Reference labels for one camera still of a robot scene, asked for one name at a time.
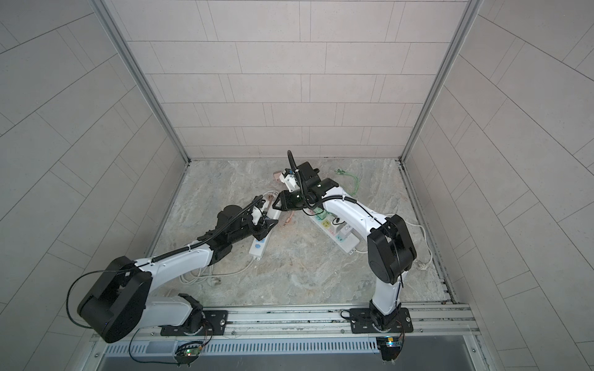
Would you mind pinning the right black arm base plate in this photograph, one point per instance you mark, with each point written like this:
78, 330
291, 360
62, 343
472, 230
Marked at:
362, 322

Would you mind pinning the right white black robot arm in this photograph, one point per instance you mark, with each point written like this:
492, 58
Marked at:
391, 252

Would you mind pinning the white blue socket power strip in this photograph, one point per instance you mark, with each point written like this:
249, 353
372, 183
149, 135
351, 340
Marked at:
258, 247

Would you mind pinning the white multicolour socket power strip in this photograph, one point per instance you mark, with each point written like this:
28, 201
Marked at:
335, 228

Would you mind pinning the aluminium mounting rail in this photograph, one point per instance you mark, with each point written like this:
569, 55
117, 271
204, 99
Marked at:
326, 321

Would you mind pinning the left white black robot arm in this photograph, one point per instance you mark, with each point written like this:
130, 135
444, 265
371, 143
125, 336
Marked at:
120, 301

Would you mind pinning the white charger adapter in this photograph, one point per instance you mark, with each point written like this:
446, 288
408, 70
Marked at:
269, 198

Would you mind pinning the left green circuit board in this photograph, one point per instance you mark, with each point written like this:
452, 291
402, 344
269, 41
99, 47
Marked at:
188, 353

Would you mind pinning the green circuit board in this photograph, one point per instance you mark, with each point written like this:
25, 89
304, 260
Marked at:
188, 353
389, 347

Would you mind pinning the right green circuit board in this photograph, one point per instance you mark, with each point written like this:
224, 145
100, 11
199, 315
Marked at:
389, 347

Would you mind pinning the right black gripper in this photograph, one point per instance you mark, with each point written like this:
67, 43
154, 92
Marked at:
286, 202

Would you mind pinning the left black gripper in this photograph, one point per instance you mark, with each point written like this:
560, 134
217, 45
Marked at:
261, 231

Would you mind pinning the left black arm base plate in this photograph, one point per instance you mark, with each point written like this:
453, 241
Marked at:
216, 322

